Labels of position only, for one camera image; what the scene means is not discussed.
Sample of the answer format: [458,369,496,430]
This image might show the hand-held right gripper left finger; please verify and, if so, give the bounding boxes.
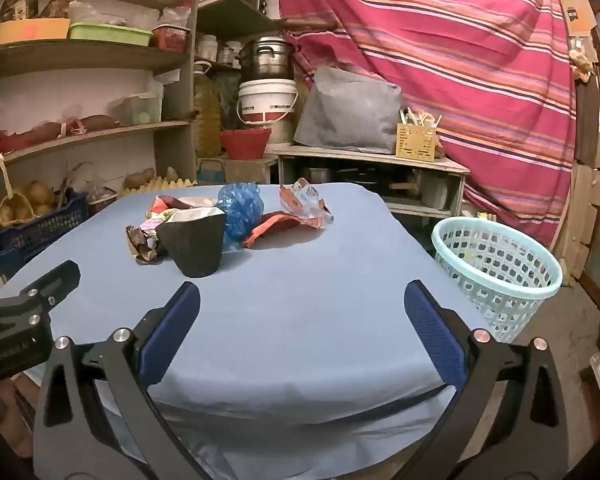
[32,281,216,480]

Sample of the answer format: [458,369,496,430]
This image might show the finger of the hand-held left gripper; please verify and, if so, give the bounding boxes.
[0,260,82,333]

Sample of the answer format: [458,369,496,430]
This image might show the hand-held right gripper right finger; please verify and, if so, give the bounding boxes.
[404,280,571,480]

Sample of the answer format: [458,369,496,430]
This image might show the black paper cup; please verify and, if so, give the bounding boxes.
[155,210,227,279]

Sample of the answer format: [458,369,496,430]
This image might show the light blue plastic basket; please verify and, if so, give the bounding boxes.
[431,217,564,343]

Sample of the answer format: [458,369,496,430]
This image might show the red cloth pouch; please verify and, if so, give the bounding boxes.
[146,194,218,221]

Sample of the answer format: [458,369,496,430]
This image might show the blue plastic bag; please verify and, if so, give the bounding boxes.
[216,182,264,251]

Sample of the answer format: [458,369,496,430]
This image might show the blue plastic crate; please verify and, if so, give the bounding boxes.
[0,192,89,253]

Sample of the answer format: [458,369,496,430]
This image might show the net bag of potatoes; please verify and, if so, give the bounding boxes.
[0,182,56,226]

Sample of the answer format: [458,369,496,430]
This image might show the crumpled beige cloth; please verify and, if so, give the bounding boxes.
[126,225,162,264]

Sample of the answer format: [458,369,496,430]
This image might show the large potato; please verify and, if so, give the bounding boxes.
[124,168,157,190]

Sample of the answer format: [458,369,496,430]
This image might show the yellow egg tray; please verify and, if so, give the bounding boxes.
[117,176,198,197]

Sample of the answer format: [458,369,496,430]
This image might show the white container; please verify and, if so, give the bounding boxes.
[420,172,451,211]

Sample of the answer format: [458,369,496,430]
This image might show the orange cloth piece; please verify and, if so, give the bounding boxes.
[242,213,301,249]

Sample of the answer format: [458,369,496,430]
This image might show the dark cooking pot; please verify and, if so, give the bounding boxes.
[337,167,411,196]

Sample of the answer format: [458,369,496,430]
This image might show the sweet potato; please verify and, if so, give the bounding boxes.
[67,115,121,135]

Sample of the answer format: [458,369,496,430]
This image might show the cardboard box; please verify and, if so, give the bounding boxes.
[197,155,278,186]

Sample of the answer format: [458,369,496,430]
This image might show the clear orange snack wrapper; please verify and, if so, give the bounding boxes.
[279,178,335,229]

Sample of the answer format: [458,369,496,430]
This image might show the small wooden table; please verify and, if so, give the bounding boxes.
[272,145,471,218]

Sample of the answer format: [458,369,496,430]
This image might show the clear plastic container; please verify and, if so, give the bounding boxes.
[107,92,163,126]

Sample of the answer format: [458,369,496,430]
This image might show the grey metal pot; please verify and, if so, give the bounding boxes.
[300,165,333,183]

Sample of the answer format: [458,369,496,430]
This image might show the red plastic basket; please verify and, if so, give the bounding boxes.
[220,128,272,161]

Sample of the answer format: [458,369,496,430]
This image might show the white plastic utensils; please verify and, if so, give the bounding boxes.
[402,107,443,128]

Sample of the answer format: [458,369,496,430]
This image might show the wooden planks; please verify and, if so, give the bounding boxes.
[562,25,600,281]

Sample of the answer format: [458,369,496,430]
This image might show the large yellow oil bottle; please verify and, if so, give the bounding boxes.
[192,60,223,158]

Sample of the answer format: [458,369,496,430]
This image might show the wooden shelf unit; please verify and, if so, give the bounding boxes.
[0,0,201,261]

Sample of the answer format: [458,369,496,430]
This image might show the grey fabric bag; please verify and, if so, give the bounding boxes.
[293,66,402,155]

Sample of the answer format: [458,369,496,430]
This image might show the orange plastic box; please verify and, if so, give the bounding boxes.
[0,18,71,47]

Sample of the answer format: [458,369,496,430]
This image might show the white plastic bucket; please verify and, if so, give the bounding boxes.
[237,79,299,147]

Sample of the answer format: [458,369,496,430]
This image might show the green plastic tray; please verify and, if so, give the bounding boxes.
[69,22,154,47]

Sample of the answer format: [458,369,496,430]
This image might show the small red basket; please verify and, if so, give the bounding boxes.
[152,25,191,52]

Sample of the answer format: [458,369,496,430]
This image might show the red striped cloth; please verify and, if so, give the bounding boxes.
[275,0,578,248]

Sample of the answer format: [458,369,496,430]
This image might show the steel pot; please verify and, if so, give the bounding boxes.
[237,36,297,81]

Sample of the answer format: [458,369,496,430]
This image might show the cardboard sheet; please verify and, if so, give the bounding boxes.
[552,0,598,36]

